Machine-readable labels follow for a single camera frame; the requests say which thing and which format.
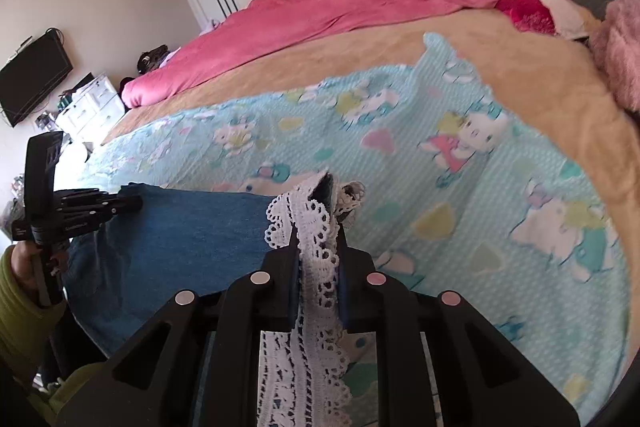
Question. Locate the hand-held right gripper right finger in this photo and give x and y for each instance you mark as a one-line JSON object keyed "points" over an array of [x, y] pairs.
{"points": [[357, 287]]}

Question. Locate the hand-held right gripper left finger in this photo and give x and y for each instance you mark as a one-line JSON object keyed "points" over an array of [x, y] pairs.
{"points": [[280, 287]]}

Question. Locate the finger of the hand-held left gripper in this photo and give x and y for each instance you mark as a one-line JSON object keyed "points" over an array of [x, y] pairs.
{"points": [[85, 222], [90, 199]]}

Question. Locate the blue denim garment with lace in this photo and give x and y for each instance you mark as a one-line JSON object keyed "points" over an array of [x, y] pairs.
{"points": [[200, 227]]}

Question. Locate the person's left hand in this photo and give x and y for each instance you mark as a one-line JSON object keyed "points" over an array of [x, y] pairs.
{"points": [[20, 267]]}

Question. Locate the white cushion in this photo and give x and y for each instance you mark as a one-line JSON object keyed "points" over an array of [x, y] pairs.
{"points": [[70, 167]]}

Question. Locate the white drawer cabinet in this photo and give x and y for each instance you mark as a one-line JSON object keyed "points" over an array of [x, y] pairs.
{"points": [[90, 107]]}

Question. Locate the light blue cartoon cat blanket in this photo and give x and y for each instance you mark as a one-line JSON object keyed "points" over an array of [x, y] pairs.
{"points": [[450, 207]]}

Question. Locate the black bag on floor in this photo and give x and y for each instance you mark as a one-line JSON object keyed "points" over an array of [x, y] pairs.
{"points": [[150, 59]]}

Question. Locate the lilac cloth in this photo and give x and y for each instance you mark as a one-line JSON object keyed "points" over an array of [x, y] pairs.
{"points": [[172, 59]]}

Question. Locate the pink duvet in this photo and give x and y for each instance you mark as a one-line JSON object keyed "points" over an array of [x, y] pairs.
{"points": [[325, 17]]}

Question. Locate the red floral pillow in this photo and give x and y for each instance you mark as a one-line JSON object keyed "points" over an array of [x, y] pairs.
{"points": [[530, 14]]}

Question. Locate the pink fluffy garment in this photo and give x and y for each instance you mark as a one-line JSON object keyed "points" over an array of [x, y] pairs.
{"points": [[620, 47]]}

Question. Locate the black wall television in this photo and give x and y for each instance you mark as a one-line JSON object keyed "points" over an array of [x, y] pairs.
{"points": [[30, 82]]}

